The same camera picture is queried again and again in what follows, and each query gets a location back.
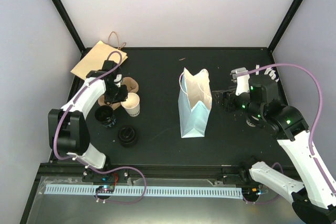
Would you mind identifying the stack of black lids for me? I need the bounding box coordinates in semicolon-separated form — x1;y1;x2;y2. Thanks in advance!
118;125;138;148

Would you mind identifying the black frame post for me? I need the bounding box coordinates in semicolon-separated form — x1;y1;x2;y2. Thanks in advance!
51;0;86;54
267;0;303;54

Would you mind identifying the black frame post left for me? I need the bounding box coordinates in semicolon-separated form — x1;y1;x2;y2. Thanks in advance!
51;0;86;54

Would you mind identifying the light blue cable duct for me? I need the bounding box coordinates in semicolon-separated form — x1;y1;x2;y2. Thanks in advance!
44;184;243;199

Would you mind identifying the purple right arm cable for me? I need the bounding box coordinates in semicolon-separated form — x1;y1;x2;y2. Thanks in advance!
235;63;336;193

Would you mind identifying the brown kraft paper bag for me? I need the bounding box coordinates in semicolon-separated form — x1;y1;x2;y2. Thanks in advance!
71;31;128;80

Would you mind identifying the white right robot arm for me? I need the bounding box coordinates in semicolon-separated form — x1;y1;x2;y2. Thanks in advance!
212;74;335;223

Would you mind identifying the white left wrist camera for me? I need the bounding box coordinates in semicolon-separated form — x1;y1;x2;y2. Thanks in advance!
113;74;123;87

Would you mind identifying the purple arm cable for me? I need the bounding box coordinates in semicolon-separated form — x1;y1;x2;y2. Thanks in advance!
235;63;336;193
53;50;123;161

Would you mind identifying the black paper coffee cup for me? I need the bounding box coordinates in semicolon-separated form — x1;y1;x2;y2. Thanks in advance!
95;105;116;128

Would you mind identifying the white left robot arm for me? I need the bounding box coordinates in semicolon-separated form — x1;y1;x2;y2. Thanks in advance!
48;60;128;182

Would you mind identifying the black frame post right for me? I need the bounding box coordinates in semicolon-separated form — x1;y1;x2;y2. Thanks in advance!
267;0;303;54

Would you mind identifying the white paper coffee cup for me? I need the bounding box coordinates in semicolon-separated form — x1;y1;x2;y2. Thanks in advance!
121;92;140;117

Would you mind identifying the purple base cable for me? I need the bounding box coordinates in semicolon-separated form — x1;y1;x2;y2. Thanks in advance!
243;161;284;206
86;165;147;205

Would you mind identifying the clear cup of stirrers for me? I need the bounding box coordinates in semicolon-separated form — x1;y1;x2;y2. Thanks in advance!
255;67;279;82

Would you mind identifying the black circuit board with leds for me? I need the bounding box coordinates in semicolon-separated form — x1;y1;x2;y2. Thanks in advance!
96;185;115;194

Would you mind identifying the light blue paper bag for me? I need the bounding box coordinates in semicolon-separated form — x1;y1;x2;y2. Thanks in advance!
178;68;213;138

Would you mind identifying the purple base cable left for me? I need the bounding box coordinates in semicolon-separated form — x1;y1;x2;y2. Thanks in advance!
86;165;147;205

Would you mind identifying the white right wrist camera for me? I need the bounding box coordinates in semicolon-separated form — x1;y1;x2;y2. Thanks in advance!
230;67;250;96

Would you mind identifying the stack of white paper cups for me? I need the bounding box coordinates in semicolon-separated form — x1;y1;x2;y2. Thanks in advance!
246;115;263;128

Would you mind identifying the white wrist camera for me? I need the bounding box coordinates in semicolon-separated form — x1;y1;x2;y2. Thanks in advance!
230;67;250;96
113;74;123;87

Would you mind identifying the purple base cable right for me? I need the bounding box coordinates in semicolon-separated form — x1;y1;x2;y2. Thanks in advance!
243;161;284;206

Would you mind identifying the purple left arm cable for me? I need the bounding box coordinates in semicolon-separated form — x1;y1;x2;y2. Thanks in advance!
53;50;123;161

